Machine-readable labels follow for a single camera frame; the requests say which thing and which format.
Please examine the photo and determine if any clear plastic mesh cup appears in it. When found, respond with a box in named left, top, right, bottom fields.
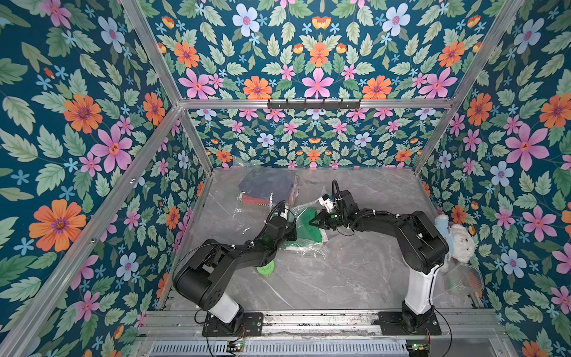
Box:
left=443, top=263, right=484, bottom=296

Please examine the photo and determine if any green round lid container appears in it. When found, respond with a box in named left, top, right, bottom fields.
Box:
left=256, top=261, right=275, bottom=278

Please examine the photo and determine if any white teddy bear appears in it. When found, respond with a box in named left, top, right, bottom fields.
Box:
left=434, top=214, right=475, bottom=272

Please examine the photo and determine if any green tank top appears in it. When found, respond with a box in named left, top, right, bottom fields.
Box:
left=294, top=208, right=327, bottom=245

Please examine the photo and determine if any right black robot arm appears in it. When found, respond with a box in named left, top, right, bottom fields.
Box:
left=309, top=179, right=449, bottom=316

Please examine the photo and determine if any black hook rail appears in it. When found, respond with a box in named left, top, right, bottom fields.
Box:
left=266, top=99, right=361, bottom=111

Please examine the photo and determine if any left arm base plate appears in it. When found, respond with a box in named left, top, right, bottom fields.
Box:
left=202, top=312, right=265, bottom=338

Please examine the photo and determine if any bag of folded clothes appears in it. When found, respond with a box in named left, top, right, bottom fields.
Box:
left=238, top=167, right=298, bottom=208

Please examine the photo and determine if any aluminium front rail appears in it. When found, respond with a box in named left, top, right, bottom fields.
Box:
left=142, top=309, right=505, bottom=340

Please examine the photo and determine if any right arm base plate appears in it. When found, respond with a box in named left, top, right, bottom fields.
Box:
left=373, top=310, right=442, bottom=336

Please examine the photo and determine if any clear vacuum bag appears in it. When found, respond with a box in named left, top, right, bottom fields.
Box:
left=280, top=194, right=328, bottom=257

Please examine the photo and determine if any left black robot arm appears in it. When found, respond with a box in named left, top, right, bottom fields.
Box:
left=172, top=200, right=297, bottom=330

